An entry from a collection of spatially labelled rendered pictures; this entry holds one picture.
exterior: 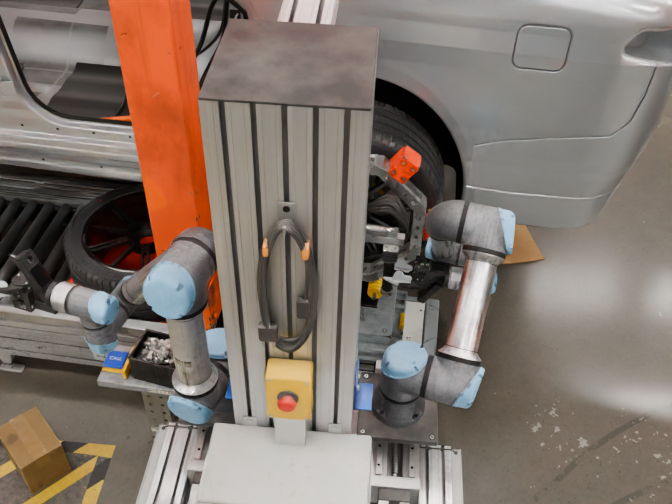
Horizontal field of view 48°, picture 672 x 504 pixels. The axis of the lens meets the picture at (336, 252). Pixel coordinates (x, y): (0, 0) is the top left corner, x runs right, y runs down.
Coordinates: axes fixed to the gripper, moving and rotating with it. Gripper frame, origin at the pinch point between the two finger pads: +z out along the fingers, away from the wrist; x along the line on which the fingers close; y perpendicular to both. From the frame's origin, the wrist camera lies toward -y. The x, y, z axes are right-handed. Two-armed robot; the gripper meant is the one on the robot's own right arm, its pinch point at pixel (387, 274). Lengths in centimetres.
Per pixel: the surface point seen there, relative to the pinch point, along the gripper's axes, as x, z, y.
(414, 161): -22.1, -4.5, 31.1
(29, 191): -80, 175, -52
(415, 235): -20.5, -7.8, 0.7
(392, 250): 0.9, -0.8, 12.1
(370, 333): -26, 5, -60
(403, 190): -20.5, -2.0, 19.9
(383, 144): -28.9, 6.4, 31.7
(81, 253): -24, 123, -33
